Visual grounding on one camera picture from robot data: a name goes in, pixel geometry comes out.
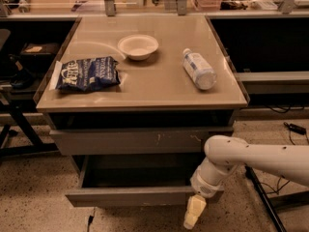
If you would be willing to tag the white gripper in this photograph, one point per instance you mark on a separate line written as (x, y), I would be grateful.
(205, 187)

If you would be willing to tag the grey drawer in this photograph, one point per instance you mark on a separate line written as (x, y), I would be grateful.
(135, 180)
(134, 140)

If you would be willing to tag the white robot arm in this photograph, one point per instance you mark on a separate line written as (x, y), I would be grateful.
(224, 154)

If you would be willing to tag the grey top drawer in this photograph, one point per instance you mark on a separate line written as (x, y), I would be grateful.
(134, 140)

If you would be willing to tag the grey drawer cabinet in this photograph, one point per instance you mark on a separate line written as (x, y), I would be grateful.
(153, 93)

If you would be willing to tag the black metal stand leg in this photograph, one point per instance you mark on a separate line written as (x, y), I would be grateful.
(277, 204)

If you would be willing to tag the black power adapter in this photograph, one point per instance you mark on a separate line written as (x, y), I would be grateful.
(295, 128)

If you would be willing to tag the clear plastic water bottle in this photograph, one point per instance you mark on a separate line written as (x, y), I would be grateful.
(200, 71)

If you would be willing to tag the white paper bowl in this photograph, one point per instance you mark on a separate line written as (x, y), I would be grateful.
(138, 47)

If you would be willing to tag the blue chip bag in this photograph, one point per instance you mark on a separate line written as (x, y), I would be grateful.
(85, 75)

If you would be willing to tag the black bag on shelf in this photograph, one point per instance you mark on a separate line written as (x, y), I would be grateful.
(23, 78)

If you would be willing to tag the dark box on shelf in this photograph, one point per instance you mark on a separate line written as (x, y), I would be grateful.
(37, 52)

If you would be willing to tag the black table frame left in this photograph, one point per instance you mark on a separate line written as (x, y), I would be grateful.
(36, 146)

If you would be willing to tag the grey metal post middle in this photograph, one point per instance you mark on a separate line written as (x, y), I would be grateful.
(182, 0)

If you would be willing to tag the grey metal post right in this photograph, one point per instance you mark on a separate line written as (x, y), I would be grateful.
(286, 6)

